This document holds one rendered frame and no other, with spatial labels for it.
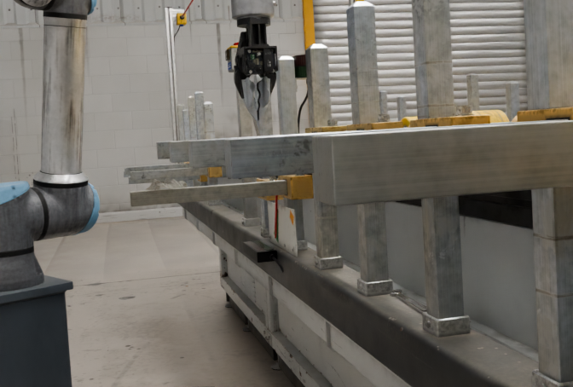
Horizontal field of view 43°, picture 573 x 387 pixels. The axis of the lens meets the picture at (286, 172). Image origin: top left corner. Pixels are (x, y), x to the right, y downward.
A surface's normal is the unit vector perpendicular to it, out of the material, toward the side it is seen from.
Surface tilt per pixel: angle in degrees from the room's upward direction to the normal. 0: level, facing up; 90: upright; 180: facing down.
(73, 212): 100
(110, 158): 90
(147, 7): 90
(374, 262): 90
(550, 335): 90
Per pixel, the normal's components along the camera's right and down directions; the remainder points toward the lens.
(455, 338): -0.06, -1.00
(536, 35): -0.97, 0.07
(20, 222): 0.78, 0.03
